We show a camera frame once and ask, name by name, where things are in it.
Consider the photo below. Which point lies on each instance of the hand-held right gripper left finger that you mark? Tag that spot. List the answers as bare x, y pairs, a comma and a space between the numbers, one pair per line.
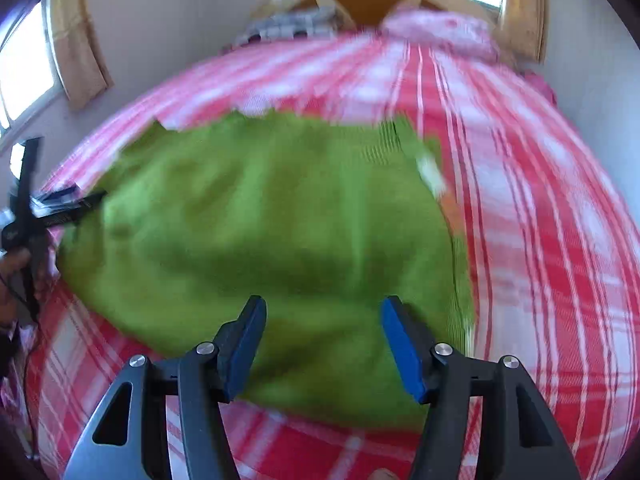
245, 355

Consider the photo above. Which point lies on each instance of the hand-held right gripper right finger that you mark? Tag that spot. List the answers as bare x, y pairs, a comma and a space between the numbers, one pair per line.
405, 355

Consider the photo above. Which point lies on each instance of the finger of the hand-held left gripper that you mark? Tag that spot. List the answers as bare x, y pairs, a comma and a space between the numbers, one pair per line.
75, 212
62, 193

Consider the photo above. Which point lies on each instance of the green orange striped knit sweater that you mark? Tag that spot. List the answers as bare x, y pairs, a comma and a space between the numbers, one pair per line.
275, 235

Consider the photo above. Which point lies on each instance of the person's left hand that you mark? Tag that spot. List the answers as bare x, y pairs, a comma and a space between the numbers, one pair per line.
14, 280

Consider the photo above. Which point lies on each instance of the large sliding window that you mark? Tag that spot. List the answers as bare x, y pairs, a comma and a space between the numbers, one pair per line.
27, 70

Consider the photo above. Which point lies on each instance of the yellow curtain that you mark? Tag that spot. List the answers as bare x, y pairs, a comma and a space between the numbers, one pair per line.
82, 50
525, 10

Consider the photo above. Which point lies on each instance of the bed with red plaid sheet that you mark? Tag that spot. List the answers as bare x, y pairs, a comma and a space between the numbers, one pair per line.
550, 260

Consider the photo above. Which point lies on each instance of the grey floral pillow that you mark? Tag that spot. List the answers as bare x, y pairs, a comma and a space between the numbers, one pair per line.
305, 20

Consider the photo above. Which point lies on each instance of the pink cloth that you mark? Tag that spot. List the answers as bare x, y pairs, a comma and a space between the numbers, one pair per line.
542, 87

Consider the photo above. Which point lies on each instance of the pink quilt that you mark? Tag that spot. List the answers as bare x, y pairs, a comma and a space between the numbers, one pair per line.
440, 32

